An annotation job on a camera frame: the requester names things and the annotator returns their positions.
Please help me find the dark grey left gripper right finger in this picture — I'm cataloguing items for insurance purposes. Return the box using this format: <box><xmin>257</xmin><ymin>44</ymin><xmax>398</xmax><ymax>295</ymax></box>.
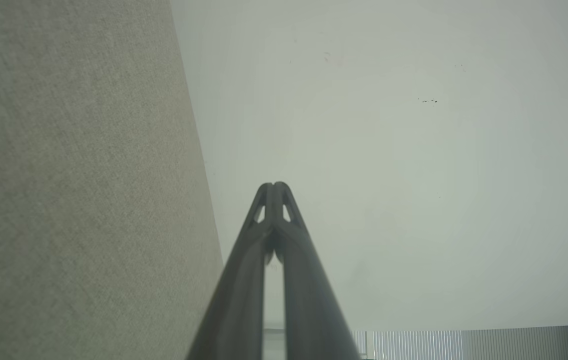
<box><xmin>274</xmin><ymin>181</ymin><xmax>363</xmax><ymax>360</ymax></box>

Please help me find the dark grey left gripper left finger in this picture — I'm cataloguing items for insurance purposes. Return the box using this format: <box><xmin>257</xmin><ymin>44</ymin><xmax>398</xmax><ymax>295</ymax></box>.
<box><xmin>186</xmin><ymin>182</ymin><xmax>275</xmax><ymax>360</ymax></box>

